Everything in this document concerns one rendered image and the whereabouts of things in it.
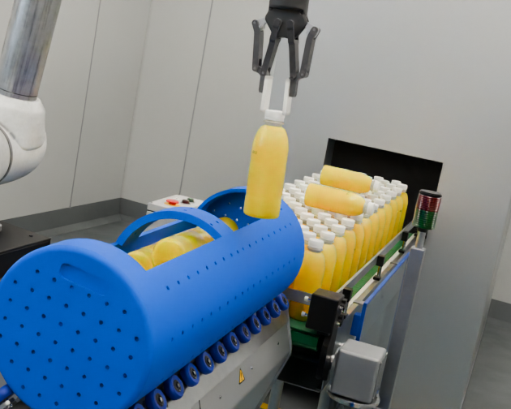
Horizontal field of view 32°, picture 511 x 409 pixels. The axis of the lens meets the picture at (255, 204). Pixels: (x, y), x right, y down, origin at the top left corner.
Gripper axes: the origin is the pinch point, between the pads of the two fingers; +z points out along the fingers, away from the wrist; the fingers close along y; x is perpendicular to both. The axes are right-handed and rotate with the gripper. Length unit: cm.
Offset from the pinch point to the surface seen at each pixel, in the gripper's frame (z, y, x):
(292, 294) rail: 52, -5, 48
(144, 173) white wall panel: 95, -246, 459
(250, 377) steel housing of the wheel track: 62, -2, 12
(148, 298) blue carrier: 30, -1, -47
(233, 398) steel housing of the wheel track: 63, -1, 1
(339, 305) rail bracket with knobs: 50, 9, 44
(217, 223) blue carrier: 25.6, -6.8, -6.1
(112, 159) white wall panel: 86, -264, 439
